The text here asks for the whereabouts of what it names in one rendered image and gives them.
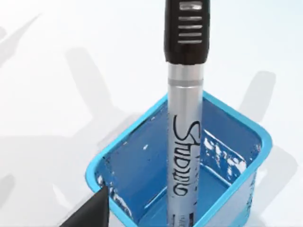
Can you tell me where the light blue plastic box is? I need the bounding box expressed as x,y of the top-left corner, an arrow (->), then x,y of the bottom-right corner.
84,90 -> 273,227

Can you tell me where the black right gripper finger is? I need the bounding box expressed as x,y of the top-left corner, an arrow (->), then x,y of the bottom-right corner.
59,186 -> 110,227

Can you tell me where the silver marker with black cap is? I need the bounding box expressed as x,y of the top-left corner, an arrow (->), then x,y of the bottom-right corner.
164,0 -> 211,227

